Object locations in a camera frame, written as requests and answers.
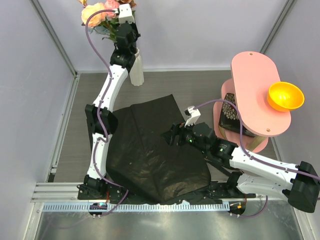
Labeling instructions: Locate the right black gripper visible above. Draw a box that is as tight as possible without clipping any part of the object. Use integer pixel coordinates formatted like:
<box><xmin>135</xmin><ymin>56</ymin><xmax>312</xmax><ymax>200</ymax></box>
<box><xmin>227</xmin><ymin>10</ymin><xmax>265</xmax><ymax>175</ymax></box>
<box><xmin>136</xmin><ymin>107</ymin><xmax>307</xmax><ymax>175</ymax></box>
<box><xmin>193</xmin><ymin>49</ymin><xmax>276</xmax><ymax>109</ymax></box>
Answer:
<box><xmin>161</xmin><ymin>117</ymin><xmax>209</xmax><ymax>155</ymax></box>

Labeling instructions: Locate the blue artificial flower stem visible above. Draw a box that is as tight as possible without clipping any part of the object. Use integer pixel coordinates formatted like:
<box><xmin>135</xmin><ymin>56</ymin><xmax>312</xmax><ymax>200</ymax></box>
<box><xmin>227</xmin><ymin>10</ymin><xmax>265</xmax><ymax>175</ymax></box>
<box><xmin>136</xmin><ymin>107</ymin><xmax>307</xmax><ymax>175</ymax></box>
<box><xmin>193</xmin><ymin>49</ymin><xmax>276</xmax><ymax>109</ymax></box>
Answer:
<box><xmin>93</xmin><ymin>25</ymin><xmax>110</xmax><ymax>36</ymax></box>

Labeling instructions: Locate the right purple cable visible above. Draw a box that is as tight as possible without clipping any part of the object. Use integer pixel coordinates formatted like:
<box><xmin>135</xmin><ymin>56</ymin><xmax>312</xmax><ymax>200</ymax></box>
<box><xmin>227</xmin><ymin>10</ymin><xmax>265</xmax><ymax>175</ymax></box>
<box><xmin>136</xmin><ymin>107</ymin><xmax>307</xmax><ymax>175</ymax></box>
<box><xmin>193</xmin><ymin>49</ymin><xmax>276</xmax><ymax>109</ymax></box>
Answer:
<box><xmin>194</xmin><ymin>98</ymin><xmax>320</xmax><ymax>218</ymax></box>

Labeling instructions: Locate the black ribbon gold lettering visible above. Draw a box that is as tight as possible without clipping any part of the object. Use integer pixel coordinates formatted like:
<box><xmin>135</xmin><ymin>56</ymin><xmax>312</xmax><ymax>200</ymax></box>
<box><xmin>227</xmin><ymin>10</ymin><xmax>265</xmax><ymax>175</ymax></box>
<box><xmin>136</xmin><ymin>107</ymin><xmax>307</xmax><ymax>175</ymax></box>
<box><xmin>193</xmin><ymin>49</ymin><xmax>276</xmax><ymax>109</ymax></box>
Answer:
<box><xmin>204</xmin><ymin>155</ymin><xmax>239</xmax><ymax>177</ymax></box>

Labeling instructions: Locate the black floral patterned box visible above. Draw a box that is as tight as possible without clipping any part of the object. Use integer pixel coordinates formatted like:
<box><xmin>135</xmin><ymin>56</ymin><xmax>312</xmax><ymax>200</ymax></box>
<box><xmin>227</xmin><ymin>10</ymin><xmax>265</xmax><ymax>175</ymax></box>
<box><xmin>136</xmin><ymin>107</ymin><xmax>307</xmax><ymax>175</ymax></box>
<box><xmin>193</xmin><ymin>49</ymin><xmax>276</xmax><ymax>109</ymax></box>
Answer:
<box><xmin>218</xmin><ymin>93</ymin><xmax>256</xmax><ymax>137</ymax></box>

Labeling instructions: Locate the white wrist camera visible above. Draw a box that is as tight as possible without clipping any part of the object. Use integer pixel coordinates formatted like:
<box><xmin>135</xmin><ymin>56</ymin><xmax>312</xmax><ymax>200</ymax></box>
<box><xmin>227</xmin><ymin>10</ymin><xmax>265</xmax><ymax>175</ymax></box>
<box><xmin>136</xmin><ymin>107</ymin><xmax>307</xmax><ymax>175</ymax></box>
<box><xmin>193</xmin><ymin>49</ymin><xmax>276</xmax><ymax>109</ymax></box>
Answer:
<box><xmin>114</xmin><ymin>3</ymin><xmax>136</xmax><ymax>25</ymax></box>
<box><xmin>184</xmin><ymin>106</ymin><xmax>201</xmax><ymax>128</ymax></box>

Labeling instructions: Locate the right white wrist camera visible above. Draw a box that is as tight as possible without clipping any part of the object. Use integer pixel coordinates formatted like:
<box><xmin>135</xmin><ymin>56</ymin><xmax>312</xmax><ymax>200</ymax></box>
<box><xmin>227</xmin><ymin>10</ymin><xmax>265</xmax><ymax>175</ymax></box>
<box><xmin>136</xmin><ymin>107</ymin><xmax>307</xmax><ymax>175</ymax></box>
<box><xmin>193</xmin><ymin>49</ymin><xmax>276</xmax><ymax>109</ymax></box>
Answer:
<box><xmin>184</xmin><ymin>106</ymin><xmax>201</xmax><ymax>128</ymax></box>

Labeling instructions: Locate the orange plastic bowl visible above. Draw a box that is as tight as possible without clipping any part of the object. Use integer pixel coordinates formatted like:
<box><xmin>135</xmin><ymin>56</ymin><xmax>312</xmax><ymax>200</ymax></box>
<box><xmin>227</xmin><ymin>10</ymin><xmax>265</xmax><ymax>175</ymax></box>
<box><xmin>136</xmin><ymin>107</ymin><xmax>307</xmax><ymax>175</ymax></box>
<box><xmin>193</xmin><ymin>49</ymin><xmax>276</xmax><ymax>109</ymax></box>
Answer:
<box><xmin>267</xmin><ymin>81</ymin><xmax>305</xmax><ymax>112</ymax></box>

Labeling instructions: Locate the black wrapping paper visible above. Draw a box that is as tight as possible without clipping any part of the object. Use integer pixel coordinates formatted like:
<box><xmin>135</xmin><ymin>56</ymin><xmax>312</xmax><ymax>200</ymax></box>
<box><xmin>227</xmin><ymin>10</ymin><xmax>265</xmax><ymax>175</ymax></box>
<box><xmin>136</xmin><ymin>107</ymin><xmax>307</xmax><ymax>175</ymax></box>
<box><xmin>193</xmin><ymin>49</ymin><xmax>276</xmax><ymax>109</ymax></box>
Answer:
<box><xmin>86</xmin><ymin>93</ymin><xmax>213</xmax><ymax>205</ymax></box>

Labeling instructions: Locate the white slotted cable duct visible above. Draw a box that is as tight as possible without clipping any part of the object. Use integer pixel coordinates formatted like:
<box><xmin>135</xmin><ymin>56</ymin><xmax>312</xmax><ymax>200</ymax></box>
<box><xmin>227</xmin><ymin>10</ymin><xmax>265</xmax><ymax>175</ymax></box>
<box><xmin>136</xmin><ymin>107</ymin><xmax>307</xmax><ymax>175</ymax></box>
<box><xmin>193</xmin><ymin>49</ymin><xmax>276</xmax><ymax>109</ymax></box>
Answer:
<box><xmin>42</xmin><ymin>201</ymin><xmax>230</xmax><ymax>213</ymax></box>

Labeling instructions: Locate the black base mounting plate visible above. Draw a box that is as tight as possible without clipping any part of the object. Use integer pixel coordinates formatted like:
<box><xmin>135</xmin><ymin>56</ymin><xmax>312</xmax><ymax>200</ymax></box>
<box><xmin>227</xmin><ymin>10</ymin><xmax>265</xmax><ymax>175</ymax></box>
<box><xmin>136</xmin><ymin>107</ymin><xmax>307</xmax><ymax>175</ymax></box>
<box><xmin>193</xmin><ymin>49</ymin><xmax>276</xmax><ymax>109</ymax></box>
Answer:
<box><xmin>76</xmin><ymin>181</ymin><xmax>256</xmax><ymax>205</ymax></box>

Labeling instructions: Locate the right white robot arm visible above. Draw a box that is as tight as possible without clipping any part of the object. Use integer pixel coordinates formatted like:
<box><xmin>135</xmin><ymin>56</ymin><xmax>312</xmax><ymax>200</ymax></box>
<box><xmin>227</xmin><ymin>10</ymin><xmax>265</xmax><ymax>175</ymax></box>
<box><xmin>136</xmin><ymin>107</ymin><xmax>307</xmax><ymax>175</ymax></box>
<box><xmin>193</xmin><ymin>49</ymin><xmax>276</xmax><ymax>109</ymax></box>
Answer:
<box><xmin>161</xmin><ymin>122</ymin><xmax>320</xmax><ymax>213</ymax></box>

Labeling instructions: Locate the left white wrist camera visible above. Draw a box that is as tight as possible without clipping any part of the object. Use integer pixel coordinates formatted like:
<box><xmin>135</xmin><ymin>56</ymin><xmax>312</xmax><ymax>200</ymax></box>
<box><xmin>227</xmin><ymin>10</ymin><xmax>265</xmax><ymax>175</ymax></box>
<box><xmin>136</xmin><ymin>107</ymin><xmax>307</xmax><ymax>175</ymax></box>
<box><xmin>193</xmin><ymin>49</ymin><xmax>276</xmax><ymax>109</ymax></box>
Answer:
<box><xmin>114</xmin><ymin>3</ymin><xmax>136</xmax><ymax>25</ymax></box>

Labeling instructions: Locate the aluminium frame rail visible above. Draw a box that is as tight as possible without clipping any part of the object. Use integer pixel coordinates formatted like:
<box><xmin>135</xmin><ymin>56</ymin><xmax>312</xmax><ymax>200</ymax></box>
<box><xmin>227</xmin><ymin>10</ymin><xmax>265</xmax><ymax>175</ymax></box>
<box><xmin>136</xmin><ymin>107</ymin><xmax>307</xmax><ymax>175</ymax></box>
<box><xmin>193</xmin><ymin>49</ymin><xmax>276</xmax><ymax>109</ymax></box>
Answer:
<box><xmin>31</xmin><ymin>174</ymin><xmax>297</xmax><ymax>202</ymax></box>

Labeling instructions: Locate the pink artificial flower stem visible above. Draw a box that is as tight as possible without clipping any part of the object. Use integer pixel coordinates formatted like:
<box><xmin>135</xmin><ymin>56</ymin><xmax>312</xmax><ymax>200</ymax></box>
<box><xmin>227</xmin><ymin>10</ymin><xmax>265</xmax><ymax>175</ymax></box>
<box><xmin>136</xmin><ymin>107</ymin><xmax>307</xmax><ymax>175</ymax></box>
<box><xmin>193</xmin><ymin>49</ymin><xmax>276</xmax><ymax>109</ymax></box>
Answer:
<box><xmin>104</xmin><ymin>0</ymin><xmax>120</xmax><ymax>19</ymax></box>

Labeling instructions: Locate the pink tiered shelf stand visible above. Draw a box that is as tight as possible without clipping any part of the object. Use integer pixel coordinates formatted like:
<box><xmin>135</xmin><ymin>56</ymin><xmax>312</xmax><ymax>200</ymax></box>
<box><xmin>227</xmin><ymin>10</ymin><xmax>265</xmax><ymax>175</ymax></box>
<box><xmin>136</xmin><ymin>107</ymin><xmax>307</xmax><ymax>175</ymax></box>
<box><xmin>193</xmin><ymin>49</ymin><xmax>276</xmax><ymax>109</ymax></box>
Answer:
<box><xmin>221</xmin><ymin>51</ymin><xmax>292</xmax><ymax>153</ymax></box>

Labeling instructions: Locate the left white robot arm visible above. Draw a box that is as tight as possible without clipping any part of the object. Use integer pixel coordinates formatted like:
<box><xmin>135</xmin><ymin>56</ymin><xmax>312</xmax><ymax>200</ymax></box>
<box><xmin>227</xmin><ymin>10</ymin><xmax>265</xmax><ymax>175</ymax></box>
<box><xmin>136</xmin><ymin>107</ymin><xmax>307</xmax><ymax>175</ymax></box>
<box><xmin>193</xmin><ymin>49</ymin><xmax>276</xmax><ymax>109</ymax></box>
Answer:
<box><xmin>77</xmin><ymin>22</ymin><xmax>140</xmax><ymax>200</ymax></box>

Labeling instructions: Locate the white ribbed ceramic vase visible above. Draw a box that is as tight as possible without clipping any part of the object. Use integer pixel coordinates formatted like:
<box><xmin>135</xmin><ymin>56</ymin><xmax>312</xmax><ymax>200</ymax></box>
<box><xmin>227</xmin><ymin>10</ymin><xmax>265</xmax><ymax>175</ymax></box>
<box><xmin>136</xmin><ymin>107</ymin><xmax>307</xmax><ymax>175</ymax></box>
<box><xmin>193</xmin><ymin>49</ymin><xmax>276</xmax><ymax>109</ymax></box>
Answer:
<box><xmin>129</xmin><ymin>48</ymin><xmax>144</xmax><ymax>87</ymax></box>

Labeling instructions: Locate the rust brown flower stem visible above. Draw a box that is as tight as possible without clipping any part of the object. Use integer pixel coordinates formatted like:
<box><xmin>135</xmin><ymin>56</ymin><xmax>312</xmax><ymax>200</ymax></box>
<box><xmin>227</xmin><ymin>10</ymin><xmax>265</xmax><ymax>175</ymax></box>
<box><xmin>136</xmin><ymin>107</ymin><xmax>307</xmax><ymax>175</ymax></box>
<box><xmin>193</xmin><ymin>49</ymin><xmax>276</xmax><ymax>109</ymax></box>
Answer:
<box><xmin>118</xmin><ymin>0</ymin><xmax>137</xmax><ymax>8</ymax></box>

